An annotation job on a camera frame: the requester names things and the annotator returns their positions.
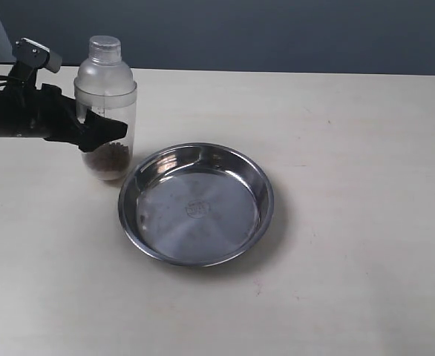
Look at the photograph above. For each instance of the round stainless steel plate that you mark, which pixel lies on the round stainless steel plate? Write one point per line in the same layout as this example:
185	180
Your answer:
196	205

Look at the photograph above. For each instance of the clear plastic shaker bottle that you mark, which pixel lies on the clear plastic shaker bottle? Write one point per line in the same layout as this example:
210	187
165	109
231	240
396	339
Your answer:
105	85

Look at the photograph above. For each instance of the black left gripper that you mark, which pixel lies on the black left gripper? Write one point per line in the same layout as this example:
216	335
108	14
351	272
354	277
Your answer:
47	114

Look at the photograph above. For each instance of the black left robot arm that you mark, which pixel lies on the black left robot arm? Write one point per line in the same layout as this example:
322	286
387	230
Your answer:
29	112

